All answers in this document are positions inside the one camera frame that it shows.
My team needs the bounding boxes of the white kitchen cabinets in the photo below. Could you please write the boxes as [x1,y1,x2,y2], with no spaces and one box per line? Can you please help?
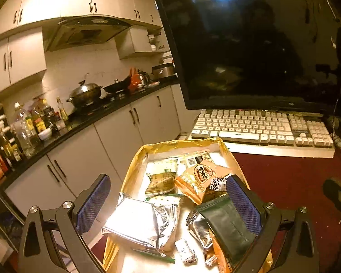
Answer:
[0,0,163,100]
[4,84,201,214]

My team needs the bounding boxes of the silver-wrapped patterned candy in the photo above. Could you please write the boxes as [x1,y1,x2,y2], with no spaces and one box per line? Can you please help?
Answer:
[174,238,198,264]

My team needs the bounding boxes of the range hood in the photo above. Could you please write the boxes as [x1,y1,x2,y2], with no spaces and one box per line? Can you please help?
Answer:
[42,15,132,52]

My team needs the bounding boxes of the steel wok with lid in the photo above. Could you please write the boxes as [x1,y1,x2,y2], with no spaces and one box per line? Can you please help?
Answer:
[66,81,103,109]

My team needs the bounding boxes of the brown packet with barcode label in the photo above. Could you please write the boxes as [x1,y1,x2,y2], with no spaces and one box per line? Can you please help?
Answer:
[177,151,212,169]

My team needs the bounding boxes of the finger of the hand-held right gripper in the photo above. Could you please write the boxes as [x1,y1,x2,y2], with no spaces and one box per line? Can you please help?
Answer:
[322,177,341,214]

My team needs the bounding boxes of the black kitchen countertop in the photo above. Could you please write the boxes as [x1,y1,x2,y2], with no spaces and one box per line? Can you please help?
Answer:
[0,75,180,191]

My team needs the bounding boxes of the pale cracker packet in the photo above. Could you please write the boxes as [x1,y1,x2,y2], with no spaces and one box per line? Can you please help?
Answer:
[152,159,179,177]

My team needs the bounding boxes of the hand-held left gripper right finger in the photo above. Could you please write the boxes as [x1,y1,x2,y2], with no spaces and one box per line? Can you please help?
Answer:
[225,174,320,273]

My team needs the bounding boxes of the black frying pan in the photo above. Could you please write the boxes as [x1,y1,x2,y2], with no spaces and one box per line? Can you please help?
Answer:
[102,75,131,94]

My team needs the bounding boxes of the white upper kitchen cabinets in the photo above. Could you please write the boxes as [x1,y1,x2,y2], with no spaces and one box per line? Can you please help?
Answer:
[0,0,163,100]

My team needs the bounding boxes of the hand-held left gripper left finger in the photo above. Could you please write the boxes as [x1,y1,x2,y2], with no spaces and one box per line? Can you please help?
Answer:
[17,173,112,273]

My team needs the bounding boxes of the small olive green packet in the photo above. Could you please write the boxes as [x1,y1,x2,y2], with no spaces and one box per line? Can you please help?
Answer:
[145,172,177,197]

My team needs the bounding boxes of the white computer keyboard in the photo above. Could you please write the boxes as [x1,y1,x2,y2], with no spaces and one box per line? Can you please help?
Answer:
[191,109,336,159]

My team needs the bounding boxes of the black-white patterned candy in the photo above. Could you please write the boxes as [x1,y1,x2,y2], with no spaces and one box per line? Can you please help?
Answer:
[210,177,227,191]

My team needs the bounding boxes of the row of condiment bottles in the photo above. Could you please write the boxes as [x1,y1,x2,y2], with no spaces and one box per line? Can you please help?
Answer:
[0,97,70,177]

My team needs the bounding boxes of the dark green packet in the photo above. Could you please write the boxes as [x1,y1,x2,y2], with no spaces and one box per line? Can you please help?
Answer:
[193,195,258,258]

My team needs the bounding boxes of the orange snack packet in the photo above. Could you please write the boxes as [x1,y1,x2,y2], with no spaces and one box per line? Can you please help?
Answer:
[212,239,230,273]
[174,159,233,205]

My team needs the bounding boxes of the block-shaped silver foil packet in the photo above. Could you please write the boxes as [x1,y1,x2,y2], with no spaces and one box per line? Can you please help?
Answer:
[101,192,180,258]

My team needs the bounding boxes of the gold cardboard box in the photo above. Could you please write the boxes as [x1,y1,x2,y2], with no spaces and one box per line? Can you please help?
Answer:
[104,137,273,273]

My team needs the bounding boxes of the white lower kitchen cabinets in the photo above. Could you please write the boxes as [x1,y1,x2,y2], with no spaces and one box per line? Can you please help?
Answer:
[4,84,201,214]

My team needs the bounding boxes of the white wall shelf cabinet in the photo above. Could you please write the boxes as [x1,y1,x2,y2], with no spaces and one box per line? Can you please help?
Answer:
[115,25,171,60]

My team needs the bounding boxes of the rice cooker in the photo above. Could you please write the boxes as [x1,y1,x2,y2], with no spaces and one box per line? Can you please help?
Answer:
[151,63,177,81]

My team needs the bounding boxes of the red kitchen bag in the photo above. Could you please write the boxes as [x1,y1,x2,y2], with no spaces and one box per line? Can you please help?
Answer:
[129,68,144,91]

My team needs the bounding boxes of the black computer monitor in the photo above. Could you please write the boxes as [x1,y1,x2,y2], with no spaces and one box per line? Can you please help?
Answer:
[153,0,341,118]

